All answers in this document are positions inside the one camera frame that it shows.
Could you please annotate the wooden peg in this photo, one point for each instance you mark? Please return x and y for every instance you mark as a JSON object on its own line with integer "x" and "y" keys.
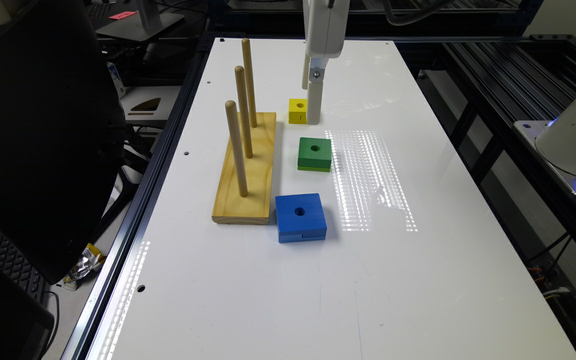
{"x": 237, "y": 152}
{"x": 243, "y": 111}
{"x": 249, "y": 81}

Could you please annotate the wooden peg base board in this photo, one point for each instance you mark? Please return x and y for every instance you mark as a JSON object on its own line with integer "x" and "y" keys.
{"x": 254, "y": 209}

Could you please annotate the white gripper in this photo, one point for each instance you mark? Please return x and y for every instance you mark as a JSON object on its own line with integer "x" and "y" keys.
{"x": 325, "y": 23}

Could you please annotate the blue wooden block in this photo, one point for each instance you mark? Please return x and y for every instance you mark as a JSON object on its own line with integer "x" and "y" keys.
{"x": 300, "y": 218}

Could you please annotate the middle wooden peg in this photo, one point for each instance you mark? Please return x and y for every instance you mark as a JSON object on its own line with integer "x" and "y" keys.
{"x": 243, "y": 111}

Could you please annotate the near wooden peg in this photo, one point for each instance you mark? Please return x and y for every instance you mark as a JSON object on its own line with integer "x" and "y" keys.
{"x": 237, "y": 152}

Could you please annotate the green wooden block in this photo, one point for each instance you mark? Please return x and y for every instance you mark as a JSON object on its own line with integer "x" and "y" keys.
{"x": 315, "y": 154}

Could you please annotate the black aluminium frame rail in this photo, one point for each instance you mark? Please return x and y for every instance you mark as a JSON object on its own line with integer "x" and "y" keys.
{"x": 508, "y": 81}

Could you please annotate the crumpled foil wrapper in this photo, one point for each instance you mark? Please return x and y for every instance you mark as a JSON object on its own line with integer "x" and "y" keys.
{"x": 90, "y": 260}

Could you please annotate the black monitor back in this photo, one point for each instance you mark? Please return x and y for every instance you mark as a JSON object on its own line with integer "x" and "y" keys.
{"x": 62, "y": 131}

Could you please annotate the monitor stand with base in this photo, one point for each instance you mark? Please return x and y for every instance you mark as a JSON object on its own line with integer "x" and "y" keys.
{"x": 148, "y": 22}

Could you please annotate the yellow wooden block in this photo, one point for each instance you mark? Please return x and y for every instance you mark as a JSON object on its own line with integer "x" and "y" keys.
{"x": 297, "y": 113}

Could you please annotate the far wooden peg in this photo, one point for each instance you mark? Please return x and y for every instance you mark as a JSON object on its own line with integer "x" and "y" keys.
{"x": 249, "y": 81}

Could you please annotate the black keyboard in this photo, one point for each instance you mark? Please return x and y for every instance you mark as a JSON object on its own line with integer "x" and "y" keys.
{"x": 15, "y": 266}

